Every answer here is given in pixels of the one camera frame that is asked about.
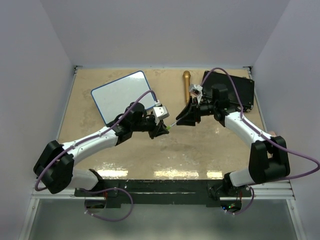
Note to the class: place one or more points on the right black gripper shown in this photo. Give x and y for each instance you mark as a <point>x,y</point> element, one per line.
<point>189,119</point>

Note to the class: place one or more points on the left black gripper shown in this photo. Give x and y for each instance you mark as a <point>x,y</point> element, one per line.
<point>159,129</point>

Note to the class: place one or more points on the blue framed whiteboard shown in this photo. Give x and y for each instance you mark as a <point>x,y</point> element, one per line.
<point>112,99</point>

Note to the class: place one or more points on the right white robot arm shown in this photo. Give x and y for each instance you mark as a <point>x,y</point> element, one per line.
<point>268,160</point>

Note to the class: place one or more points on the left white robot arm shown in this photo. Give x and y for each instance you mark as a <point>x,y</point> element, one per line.
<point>55,167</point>

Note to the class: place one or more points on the gold microphone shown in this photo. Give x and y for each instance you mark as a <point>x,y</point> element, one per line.
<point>186,76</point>

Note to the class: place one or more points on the black hard case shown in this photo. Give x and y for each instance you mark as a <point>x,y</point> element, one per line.
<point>244,87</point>

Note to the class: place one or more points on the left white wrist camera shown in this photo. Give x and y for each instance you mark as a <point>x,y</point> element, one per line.
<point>160,111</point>

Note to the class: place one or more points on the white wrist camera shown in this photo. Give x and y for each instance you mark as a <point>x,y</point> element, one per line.
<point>196,90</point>
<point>160,111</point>

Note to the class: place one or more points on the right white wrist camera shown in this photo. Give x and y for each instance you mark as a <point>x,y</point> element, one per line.
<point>196,90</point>

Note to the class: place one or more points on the black base frame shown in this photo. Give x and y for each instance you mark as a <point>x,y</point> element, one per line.
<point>113,193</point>

